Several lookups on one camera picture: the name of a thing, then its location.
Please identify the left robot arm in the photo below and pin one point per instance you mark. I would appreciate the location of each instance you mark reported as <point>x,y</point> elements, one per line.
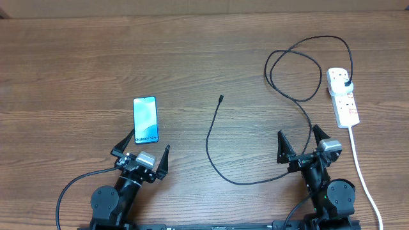
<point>111,205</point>

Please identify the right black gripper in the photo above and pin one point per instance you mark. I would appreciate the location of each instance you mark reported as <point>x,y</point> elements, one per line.
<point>285,155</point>

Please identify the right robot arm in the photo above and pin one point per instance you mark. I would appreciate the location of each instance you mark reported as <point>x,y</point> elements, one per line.
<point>333,200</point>

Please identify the Samsung Galaxy smartphone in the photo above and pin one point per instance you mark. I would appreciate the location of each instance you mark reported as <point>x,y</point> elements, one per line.
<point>145,120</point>

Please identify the white charger plug adapter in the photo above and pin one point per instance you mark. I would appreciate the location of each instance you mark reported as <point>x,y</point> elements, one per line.
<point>339,87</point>

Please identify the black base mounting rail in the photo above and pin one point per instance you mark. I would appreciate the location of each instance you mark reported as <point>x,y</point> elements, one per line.
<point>217,227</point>

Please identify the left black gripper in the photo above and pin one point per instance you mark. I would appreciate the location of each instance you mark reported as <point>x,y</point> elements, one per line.
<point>118,149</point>

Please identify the white power strip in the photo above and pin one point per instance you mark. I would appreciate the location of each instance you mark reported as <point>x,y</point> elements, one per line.
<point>345,108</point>

